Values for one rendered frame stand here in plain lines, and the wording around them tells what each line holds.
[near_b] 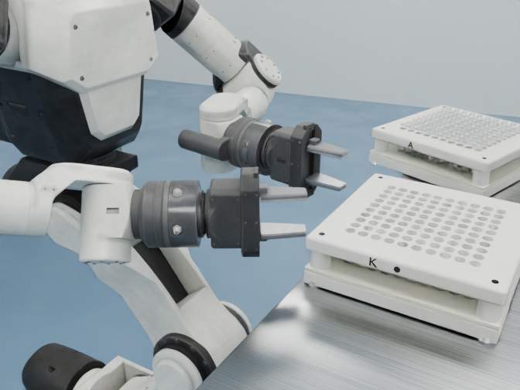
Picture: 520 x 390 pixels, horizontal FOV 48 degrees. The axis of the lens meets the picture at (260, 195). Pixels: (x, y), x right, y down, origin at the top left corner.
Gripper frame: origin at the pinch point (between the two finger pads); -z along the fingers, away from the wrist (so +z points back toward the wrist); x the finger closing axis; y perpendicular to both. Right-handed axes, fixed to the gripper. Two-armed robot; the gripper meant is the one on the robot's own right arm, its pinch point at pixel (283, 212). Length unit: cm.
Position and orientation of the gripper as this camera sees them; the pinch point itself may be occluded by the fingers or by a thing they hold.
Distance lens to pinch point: 76.5
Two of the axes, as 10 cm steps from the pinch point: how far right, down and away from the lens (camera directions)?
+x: 0.0, 9.0, 4.3
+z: -10.0, 0.1, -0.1
